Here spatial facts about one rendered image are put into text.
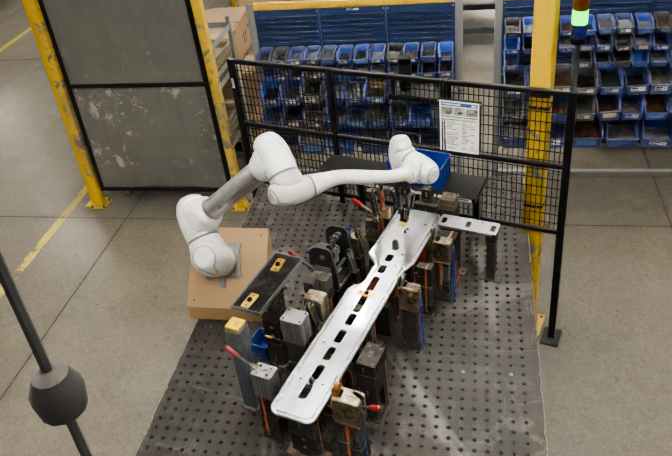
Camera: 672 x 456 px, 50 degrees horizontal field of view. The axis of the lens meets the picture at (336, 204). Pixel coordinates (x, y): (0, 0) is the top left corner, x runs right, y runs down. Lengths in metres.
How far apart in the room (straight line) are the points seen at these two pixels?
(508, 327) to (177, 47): 2.98
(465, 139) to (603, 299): 1.50
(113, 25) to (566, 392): 3.69
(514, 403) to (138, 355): 2.41
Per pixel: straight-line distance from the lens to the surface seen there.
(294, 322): 2.88
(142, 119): 5.53
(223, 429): 3.12
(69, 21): 5.44
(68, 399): 0.42
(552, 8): 3.40
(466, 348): 3.30
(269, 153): 2.95
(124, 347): 4.70
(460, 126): 3.70
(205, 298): 3.57
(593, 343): 4.40
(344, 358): 2.86
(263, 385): 2.80
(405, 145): 3.16
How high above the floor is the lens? 3.05
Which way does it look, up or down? 33 degrees down
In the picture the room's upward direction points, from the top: 7 degrees counter-clockwise
